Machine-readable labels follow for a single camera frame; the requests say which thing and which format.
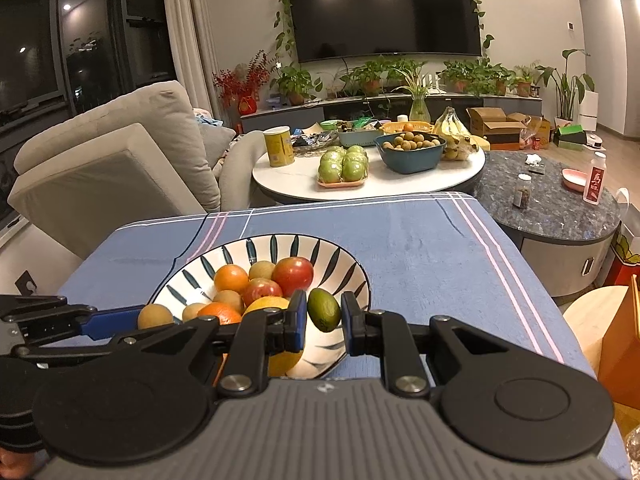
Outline light teal container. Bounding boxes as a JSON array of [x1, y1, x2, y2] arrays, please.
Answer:
[[337, 125, 383, 147]]

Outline dark marble round table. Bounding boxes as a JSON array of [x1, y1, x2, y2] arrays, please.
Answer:
[[472, 150, 623, 298]]

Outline beige sofa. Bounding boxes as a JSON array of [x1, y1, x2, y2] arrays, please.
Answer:
[[7, 80, 266, 261]]

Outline green lime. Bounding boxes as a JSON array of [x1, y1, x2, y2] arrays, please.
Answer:
[[306, 287, 343, 333]]

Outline yellow can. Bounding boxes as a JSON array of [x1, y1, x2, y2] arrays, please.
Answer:
[[263, 126, 296, 168]]

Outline small orange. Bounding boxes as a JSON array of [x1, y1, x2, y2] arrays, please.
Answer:
[[214, 264, 250, 295]]

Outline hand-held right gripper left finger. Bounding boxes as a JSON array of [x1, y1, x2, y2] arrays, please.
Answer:
[[111, 290, 307, 397]]

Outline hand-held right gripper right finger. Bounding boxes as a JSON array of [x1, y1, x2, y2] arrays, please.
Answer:
[[341, 291, 524, 397]]

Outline row of potted green plants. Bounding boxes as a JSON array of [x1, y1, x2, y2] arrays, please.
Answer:
[[270, 56, 543, 107]]

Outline yellow-orange citrus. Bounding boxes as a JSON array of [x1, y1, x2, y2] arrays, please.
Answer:
[[242, 296, 306, 378]]

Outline white air purifier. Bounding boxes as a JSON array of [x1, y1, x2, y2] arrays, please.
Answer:
[[580, 91, 600, 133]]

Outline pink dish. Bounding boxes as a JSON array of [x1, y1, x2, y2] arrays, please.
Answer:
[[561, 169, 590, 192]]

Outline pile of snack packets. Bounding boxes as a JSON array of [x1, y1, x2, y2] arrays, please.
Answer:
[[290, 122, 341, 153]]

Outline tall leafy plant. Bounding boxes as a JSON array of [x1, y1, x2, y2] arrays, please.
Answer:
[[535, 49, 596, 128]]

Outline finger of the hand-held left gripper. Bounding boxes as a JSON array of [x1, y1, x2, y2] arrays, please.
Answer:
[[74, 305, 147, 337], [10, 330, 136, 365]]

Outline hanging green vine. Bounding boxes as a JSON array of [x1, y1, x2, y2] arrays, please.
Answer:
[[272, 0, 301, 61], [470, 0, 496, 56]]

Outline green flat box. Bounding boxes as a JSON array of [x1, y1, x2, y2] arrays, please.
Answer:
[[552, 122, 588, 151]]

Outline white bottle red label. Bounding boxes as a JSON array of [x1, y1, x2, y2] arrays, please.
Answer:
[[582, 154, 607, 206]]

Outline glass vase with plant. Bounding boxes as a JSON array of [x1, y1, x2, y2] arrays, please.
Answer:
[[395, 67, 441, 122]]

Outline yellow pear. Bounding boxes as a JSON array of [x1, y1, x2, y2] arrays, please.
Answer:
[[248, 260, 277, 282]]

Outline yellow basket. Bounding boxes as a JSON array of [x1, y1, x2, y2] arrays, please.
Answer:
[[380, 119, 433, 136]]

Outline bunch of bananas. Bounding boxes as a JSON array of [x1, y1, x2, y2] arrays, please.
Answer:
[[431, 106, 481, 161]]

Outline large cardboard box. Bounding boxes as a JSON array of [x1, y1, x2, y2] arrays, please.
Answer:
[[466, 106, 528, 152]]

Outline white bag yellow print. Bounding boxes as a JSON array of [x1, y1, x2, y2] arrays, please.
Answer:
[[607, 187, 640, 286]]

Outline glass spice jar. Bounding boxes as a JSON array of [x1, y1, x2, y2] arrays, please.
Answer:
[[512, 173, 532, 209]]

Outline teal bowl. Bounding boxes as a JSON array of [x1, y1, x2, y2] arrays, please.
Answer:
[[375, 131, 447, 175]]

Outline red apple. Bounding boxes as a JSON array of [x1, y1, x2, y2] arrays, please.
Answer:
[[272, 256, 315, 298], [242, 279, 283, 311]]

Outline blue striped tablecloth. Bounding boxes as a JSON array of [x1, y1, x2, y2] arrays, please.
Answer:
[[30, 192, 631, 480]]

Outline white round coffee table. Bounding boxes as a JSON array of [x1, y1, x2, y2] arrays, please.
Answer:
[[251, 132, 487, 206]]

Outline striped white ceramic bowl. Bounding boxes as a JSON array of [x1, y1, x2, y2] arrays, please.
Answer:
[[145, 234, 372, 381]]

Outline large orange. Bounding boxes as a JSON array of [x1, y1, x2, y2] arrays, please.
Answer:
[[197, 302, 243, 326]]

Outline round wooden stool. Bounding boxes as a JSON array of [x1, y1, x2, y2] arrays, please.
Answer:
[[562, 285, 631, 376]]

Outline red berry plant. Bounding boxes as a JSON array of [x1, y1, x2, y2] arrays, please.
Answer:
[[212, 50, 273, 116]]

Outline pile of longans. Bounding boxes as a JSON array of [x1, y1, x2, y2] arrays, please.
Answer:
[[381, 131, 442, 151]]

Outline black television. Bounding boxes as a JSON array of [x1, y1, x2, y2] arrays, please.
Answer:
[[285, 0, 483, 63]]

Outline tray of green apples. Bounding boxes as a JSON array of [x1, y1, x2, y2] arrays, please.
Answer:
[[316, 145, 371, 190]]

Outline dark window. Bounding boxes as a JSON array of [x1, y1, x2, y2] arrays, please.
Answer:
[[0, 0, 176, 128]]

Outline grey television cabinet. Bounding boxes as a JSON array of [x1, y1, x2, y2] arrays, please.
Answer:
[[240, 92, 543, 133]]

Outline orange box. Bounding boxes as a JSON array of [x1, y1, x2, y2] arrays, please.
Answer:
[[597, 275, 640, 396]]

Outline beige curtain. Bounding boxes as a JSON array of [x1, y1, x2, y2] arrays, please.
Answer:
[[162, 0, 221, 111]]

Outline person's left hand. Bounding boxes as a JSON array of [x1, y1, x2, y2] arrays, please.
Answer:
[[0, 452, 39, 480]]

